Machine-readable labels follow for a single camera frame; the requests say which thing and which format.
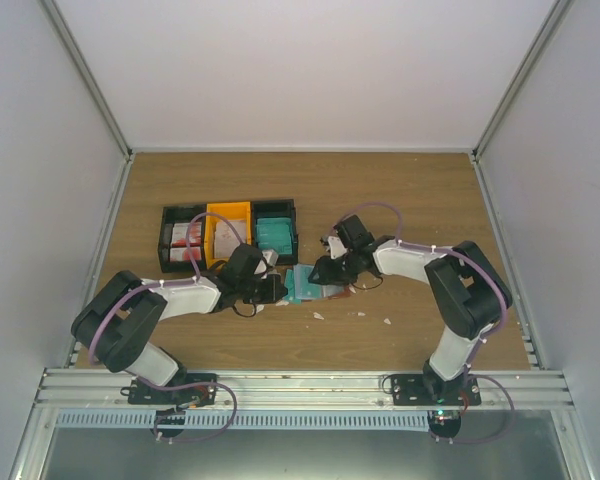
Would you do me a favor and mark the grey slotted cable duct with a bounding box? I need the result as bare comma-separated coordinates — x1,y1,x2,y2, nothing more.
56,409,429,432

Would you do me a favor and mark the brown leather card holder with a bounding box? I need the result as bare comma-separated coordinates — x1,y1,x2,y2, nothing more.
283,264,352,304

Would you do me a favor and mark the black left card bin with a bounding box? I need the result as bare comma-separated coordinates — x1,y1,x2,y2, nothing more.
157,204,207,273

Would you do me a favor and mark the yellow middle card bin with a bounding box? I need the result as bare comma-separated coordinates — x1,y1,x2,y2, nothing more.
204,201,253,266

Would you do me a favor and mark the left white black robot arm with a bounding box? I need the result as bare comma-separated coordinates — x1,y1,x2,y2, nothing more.
71,243,288,404

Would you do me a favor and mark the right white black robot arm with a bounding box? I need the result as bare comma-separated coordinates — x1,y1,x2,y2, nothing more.
308,214,512,405

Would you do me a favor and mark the left aluminium frame post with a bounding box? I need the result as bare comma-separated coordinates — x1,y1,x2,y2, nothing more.
38,0,134,161

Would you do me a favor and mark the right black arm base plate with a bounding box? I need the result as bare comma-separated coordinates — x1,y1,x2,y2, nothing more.
380,373,482,407

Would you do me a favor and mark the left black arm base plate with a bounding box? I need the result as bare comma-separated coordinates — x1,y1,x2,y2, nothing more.
120,372,218,407

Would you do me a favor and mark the aluminium frame post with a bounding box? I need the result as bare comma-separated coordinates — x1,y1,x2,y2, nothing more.
470,0,576,162
38,0,134,161

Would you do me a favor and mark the red white card stack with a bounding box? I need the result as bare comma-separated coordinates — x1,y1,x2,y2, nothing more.
169,222,203,262

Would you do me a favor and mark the aluminium mounting rail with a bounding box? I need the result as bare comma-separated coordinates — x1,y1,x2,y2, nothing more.
34,369,574,411

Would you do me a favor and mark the teal card stack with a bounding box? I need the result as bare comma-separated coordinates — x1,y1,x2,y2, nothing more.
256,217,293,255

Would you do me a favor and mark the white pink card stack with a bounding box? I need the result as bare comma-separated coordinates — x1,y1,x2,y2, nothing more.
213,219,247,259

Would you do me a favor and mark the right aluminium frame post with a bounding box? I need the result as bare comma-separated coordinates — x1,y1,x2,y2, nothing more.
470,0,576,162

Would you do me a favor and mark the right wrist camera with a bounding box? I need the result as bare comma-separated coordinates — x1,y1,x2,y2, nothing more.
321,234,348,260

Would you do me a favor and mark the black card bin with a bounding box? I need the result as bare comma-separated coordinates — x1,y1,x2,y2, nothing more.
157,204,207,273
251,199,298,266

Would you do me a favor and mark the teal white credit card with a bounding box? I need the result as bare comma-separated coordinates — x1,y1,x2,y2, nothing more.
314,285,346,300

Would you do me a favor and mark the black right card bin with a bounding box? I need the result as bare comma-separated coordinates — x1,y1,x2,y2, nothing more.
251,199,298,266

